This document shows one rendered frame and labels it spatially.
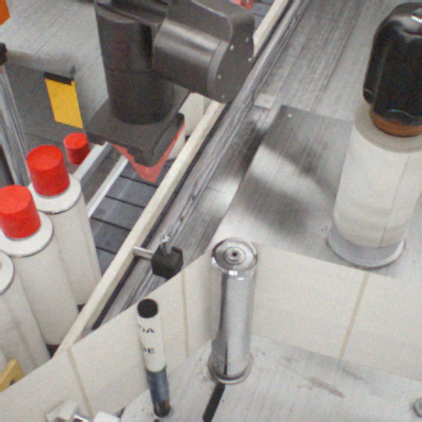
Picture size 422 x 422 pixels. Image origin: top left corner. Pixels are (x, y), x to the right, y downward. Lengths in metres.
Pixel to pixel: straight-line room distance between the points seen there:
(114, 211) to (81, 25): 0.50
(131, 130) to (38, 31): 0.67
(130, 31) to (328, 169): 0.42
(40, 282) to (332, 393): 0.30
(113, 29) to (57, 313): 0.29
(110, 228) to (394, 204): 0.33
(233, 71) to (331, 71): 0.62
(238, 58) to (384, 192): 0.24
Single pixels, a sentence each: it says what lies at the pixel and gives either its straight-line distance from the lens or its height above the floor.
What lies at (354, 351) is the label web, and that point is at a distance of 0.62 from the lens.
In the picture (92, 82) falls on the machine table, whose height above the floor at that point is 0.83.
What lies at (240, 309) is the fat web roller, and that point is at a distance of 0.55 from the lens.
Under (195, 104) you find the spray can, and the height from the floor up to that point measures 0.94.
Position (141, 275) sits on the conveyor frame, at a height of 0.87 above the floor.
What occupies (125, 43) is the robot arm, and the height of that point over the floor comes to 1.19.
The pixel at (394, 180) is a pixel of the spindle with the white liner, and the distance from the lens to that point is 0.65.
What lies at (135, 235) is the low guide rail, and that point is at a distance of 0.73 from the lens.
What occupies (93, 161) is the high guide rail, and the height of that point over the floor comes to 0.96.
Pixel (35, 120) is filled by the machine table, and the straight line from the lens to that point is 1.02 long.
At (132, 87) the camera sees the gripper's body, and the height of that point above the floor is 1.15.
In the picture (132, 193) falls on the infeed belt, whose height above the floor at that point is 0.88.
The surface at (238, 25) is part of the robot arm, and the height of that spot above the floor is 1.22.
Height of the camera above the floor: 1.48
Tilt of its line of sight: 49 degrees down
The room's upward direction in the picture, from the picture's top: straight up
